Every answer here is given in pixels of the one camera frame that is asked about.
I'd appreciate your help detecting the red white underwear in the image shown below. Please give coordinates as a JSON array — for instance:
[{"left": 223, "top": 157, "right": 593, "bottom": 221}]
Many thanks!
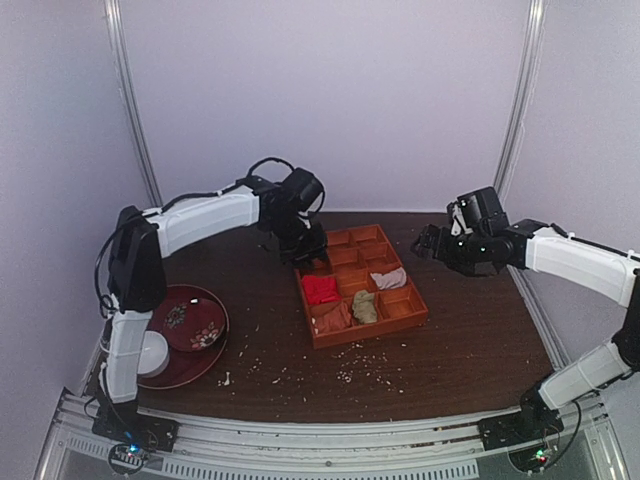
[{"left": 301, "top": 275, "right": 341, "bottom": 305}]

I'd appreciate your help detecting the orange compartment tray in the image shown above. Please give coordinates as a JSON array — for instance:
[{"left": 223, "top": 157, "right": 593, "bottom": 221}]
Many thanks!
[{"left": 295, "top": 224, "right": 428, "bottom": 349}]

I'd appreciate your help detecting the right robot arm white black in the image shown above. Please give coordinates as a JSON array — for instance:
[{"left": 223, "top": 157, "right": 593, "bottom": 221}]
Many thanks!
[{"left": 411, "top": 219, "right": 639, "bottom": 411}]

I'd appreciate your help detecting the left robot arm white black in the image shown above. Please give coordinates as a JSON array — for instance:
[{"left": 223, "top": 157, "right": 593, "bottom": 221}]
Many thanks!
[{"left": 96, "top": 168, "right": 327, "bottom": 405}]

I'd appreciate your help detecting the orange rolled cloth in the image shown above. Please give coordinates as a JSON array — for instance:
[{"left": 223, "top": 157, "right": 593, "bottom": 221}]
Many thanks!
[{"left": 312, "top": 302, "right": 353, "bottom": 335}]

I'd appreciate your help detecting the olive rolled cloth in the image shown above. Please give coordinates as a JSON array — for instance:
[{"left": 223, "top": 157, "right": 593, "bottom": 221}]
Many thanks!
[{"left": 352, "top": 290, "right": 378, "bottom": 325}]

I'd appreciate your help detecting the red floral plate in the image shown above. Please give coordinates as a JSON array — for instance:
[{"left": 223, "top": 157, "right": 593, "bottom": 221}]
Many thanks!
[{"left": 160, "top": 298, "right": 226, "bottom": 353}]

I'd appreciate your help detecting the large dark red tray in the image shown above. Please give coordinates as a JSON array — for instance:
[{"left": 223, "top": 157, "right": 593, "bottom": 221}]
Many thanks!
[{"left": 138, "top": 284, "right": 230, "bottom": 390}]

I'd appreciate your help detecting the white round cup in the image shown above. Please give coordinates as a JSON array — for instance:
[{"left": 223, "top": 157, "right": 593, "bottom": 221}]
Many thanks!
[{"left": 137, "top": 331, "right": 169, "bottom": 378}]

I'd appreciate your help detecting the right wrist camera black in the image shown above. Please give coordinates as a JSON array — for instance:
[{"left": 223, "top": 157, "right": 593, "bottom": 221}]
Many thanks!
[{"left": 447, "top": 186, "right": 509, "bottom": 237}]

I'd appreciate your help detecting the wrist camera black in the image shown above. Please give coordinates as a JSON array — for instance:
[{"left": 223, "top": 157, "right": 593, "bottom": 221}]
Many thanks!
[
  {"left": 447, "top": 186, "right": 509, "bottom": 237},
  {"left": 281, "top": 168, "right": 326, "bottom": 220}
]

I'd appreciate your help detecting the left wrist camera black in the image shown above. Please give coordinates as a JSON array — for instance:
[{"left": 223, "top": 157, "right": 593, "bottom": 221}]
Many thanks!
[{"left": 281, "top": 168, "right": 326, "bottom": 220}]

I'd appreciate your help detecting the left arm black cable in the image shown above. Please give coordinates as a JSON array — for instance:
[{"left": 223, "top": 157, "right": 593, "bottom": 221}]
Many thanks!
[{"left": 244, "top": 157, "right": 299, "bottom": 186}]

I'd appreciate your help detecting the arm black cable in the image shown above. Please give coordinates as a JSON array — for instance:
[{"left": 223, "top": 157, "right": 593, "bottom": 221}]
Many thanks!
[
  {"left": 542, "top": 399, "right": 584, "bottom": 469},
  {"left": 244, "top": 157, "right": 299, "bottom": 186}
]

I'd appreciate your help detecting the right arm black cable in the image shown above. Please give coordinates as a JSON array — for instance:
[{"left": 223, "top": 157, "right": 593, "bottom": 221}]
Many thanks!
[{"left": 542, "top": 399, "right": 584, "bottom": 469}]

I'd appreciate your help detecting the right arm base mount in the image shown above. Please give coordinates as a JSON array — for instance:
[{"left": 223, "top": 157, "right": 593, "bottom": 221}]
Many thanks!
[{"left": 477, "top": 392, "right": 564, "bottom": 451}]

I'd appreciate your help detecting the aluminium front rail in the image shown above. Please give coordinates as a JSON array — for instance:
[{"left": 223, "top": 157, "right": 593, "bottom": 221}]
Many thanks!
[{"left": 34, "top": 394, "right": 631, "bottom": 479}]

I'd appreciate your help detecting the right aluminium frame post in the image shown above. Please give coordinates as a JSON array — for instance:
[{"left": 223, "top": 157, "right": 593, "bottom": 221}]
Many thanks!
[{"left": 494, "top": 0, "right": 548, "bottom": 200}]

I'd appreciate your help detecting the aluminium frame post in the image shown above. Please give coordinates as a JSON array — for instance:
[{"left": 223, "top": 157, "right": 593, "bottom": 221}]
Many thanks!
[
  {"left": 103, "top": 0, "right": 162, "bottom": 207},
  {"left": 494, "top": 0, "right": 548, "bottom": 200}
]

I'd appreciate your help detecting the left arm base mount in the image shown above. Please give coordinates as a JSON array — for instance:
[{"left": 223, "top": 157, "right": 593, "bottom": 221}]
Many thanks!
[{"left": 92, "top": 401, "right": 179, "bottom": 453}]

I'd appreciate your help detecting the left aluminium frame post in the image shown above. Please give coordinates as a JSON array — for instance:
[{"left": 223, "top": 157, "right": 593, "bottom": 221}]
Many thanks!
[{"left": 103, "top": 0, "right": 162, "bottom": 207}]

